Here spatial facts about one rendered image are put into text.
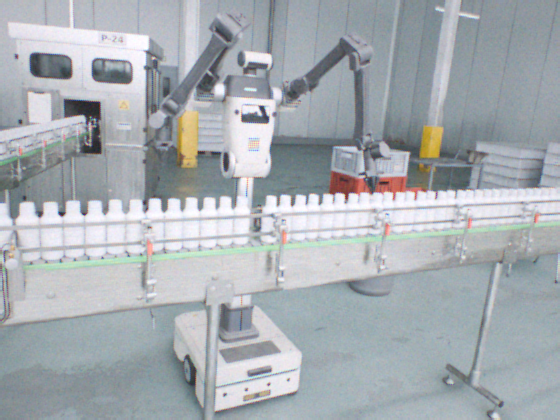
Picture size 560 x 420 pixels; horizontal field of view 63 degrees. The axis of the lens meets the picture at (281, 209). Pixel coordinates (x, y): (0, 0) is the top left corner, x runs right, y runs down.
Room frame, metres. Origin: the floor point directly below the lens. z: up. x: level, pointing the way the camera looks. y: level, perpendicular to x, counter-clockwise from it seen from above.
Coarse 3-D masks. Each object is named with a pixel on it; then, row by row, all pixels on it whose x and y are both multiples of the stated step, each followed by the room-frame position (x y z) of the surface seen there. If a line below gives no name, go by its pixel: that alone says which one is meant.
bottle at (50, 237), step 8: (48, 208) 1.25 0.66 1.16; (56, 208) 1.27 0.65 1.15; (48, 216) 1.25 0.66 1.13; (56, 216) 1.27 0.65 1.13; (40, 232) 1.25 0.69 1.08; (48, 232) 1.24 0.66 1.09; (56, 232) 1.25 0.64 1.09; (48, 240) 1.24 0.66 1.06; (56, 240) 1.25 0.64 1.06; (48, 256) 1.24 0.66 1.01; (56, 256) 1.25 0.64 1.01
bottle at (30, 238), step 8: (24, 208) 1.23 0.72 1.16; (32, 208) 1.25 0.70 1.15; (24, 216) 1.23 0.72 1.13; (32, 216) 1.24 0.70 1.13; (16, 224) 1.23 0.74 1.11; (24, 224) 1.22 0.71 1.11; (32, 224) 1.23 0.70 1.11; (16, 232) 1.23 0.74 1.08; (24, 232) 1.22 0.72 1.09; (32, 232) 1.23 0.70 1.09; (24, 240) 1.22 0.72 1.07; (32, 240) 1.23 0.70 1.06; (40, 240) 1.26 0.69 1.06; (24, 248) 1.22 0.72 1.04; (24, 256) 1.22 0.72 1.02; (32, 256) 1.23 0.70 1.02; (40, 256) 1.25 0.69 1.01
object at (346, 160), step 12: (336, 156) 4.18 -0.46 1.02; (348, 156) 4.33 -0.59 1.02; (360, 156) 3.92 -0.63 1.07; (396, 156) 4.16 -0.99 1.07; (408, 156) 4.24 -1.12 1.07; (336, 168) 4.16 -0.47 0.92; (348, 168) 4.04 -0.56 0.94; (360, 168) 3.91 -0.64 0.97; (384, 168) 4.08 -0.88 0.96; (396, 168) 4.16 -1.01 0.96
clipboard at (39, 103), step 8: (32, 96) 4.70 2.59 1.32; (40, 96) 4.71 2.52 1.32; (48, 96) 4.72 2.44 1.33; (32, 104) 4.70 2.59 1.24; (40, 104) 4.71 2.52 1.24; (48, 104) 4.72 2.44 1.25; (32, 112) 4.69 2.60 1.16; (40, 112) 4.71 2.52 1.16; (48, 112) 4.72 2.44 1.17; (32, 120) 4.69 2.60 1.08; (40, 120) 4.70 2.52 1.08; (48, 120) 4.71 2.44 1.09
